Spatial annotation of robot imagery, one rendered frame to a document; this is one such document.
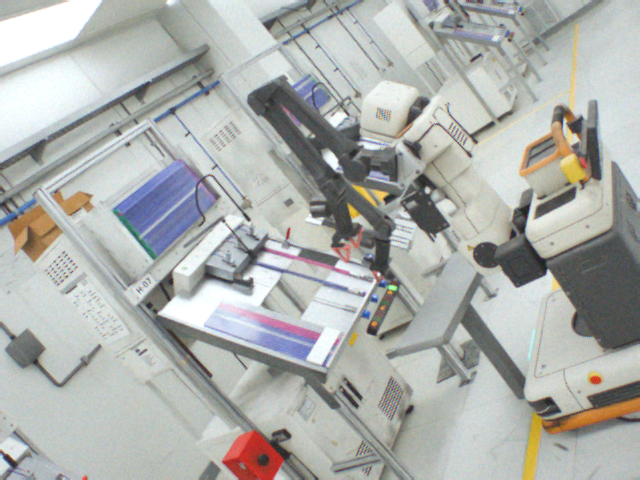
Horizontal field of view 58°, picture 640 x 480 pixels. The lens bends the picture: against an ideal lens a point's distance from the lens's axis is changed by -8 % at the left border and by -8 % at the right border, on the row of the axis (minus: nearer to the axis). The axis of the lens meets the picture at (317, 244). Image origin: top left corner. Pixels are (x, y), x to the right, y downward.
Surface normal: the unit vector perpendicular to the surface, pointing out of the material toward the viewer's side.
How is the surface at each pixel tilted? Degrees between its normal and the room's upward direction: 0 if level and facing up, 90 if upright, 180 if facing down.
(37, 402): 90
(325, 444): 90
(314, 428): 90
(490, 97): 90
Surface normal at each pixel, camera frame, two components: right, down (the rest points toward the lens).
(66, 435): 0.69, -0.41
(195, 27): -0.37, 0.50
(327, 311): 0.06, -0.82
